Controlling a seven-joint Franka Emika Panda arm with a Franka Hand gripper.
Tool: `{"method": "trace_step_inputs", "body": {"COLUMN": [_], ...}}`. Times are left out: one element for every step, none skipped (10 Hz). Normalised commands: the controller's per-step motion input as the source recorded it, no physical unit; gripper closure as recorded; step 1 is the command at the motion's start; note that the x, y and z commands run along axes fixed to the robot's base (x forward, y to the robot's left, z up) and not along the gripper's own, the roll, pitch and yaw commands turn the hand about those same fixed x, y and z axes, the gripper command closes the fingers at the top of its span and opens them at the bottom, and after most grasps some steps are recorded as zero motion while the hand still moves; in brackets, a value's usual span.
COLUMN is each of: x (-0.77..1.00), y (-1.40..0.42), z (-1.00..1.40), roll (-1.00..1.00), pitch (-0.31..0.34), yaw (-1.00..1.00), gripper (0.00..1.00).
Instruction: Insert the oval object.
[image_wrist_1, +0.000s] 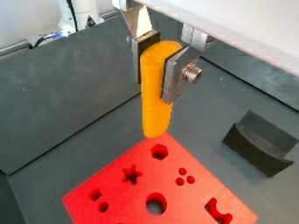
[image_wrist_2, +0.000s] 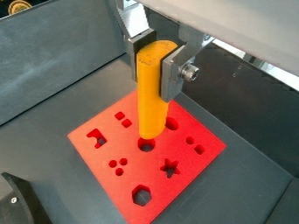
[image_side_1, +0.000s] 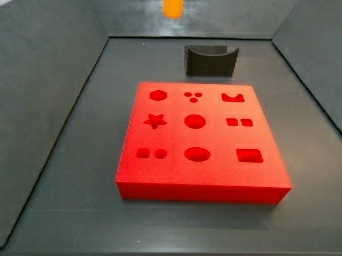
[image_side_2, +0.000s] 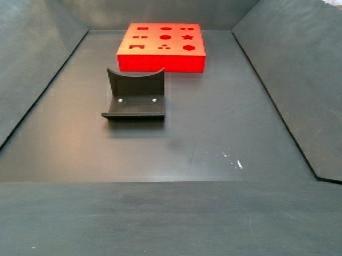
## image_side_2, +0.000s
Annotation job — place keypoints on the black curved holder stand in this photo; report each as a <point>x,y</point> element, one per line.
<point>138,96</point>

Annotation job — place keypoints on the red shape sorter block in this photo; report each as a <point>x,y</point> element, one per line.
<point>169,46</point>

